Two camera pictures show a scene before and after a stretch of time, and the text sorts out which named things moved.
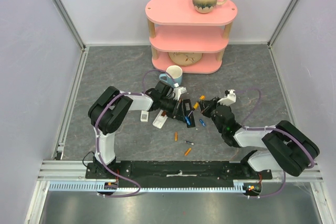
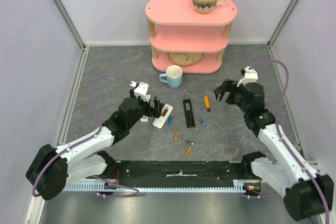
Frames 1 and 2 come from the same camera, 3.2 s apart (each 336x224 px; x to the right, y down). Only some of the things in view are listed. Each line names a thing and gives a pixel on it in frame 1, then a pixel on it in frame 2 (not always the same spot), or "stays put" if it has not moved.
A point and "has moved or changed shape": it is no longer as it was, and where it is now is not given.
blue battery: (203, 123) stays put
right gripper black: (211, 105) -> (228, 91)
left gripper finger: (181, 118) -> (157, 107)
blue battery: (188, 120) -> (169, 120)
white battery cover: (144, 116) stays put
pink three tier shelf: (211, 40) stays put
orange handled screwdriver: (196, 105) has moved or changed shape
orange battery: (187, 151) stays put
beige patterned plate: (185, 59) stays put
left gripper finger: (181, 112) -> (132, 95)
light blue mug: (176, 72) stays put
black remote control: (188, 110) stays put
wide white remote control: (159, 120) stays put
